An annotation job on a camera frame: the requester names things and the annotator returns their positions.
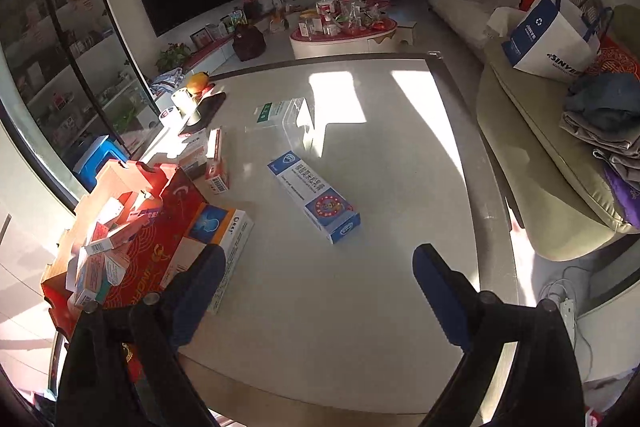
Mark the blue white paper bag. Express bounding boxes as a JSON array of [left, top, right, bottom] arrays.
[[501, 0, 603, 82]]

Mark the white shopping bag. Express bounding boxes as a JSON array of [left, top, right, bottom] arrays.
[[257, 0, 296, 15]]

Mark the small white stool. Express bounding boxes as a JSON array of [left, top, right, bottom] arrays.
[[390, 19, 420, 48]]

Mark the clear plastic container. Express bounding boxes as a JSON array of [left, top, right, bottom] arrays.
[[244, 97, 321, 152]]

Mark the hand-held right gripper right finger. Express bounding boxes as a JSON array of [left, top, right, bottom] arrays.
[[411, 243, 588, 427]]

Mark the large white orange medicine box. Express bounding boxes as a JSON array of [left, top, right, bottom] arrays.
[[172, 202, 256, 315]]

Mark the white power strip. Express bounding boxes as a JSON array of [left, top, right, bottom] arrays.
[[556, 297, 577, 334]]

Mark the blue ointment box red circle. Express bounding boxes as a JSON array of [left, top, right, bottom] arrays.
[[266, 150, 362, 245]]

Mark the white sofa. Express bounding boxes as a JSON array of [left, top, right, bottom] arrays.
[[422, 0, 551, 62]]

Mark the striped cloth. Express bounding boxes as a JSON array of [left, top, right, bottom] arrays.
[[150, 68, 185, 96]]

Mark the yellow fruit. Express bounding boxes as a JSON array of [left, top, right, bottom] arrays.
[[185, 72, 211, 96]]

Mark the cluttered round coffee table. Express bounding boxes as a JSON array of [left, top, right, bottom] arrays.
[[289, 0, 400, 60]]

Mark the purple cloth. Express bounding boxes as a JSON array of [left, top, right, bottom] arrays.
[[602, 164, 640, 230]]

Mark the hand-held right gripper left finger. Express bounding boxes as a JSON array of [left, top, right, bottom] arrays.
[[52, 244, 228, 427]]

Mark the red patterned cushion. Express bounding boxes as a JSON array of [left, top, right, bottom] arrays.
[[585, 34, 640, 82]]

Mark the red cardboard box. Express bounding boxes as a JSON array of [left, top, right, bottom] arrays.
[[40, 159, 211, 383]]

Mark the blue plastic stool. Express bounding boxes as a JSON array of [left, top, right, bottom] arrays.
[[72, 134, 128, 192]]

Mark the pile of medicine boxes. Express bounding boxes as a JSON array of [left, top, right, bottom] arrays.
[[67, 189, 166, 308]]

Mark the potted plant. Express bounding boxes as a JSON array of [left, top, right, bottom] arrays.
[[155, 42, 192, 74]]

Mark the white paper roll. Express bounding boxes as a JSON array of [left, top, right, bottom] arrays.
[[170, 88, 198, 118]]

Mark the white red medicine box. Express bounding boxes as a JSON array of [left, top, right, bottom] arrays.
[[204, 127, 232, 196]]

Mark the dark red bag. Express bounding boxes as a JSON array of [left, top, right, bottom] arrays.
[[231, 23, 267, 62]]

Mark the olive green sofa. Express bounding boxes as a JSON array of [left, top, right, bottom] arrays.
[[475, 4, 640, 263]]

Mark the white television bench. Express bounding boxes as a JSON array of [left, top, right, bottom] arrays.
[[150, 29, 246, 108]]

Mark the glass door cabinet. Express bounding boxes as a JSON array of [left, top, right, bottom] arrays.
[[0, 0, 163, 228]]

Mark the pile of folded clothes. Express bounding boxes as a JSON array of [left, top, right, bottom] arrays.
[[560, 72, 640, 188]]

